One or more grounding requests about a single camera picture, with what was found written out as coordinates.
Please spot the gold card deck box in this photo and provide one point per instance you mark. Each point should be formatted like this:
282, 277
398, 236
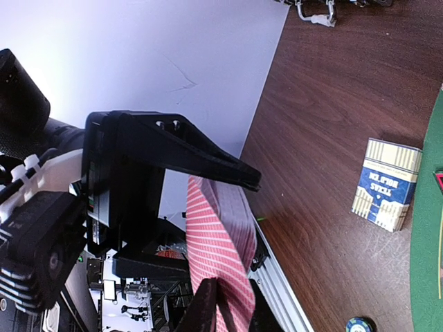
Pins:
387, 183

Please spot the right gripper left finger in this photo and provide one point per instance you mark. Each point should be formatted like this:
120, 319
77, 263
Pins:
201, 313

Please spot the black red triangle token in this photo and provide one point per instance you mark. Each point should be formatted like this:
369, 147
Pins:
438, 175

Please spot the green round poker mat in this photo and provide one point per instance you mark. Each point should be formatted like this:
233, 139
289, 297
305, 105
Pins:
426, 241

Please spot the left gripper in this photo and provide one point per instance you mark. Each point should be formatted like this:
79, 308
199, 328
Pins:
101, 196

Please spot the red playing card deck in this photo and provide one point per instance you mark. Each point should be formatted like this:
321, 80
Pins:
231, 207

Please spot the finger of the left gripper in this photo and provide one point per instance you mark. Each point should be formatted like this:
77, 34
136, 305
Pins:
171, 141

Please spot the black poker chip case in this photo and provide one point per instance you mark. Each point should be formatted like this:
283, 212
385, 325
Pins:
329, 18

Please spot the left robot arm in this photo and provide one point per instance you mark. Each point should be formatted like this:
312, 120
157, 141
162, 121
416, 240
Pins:
28, 131

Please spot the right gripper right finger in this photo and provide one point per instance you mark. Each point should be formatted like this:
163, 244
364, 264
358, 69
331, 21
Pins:
263, 319

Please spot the green blue chip stack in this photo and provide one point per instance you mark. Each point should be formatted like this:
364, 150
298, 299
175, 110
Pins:
360, 324

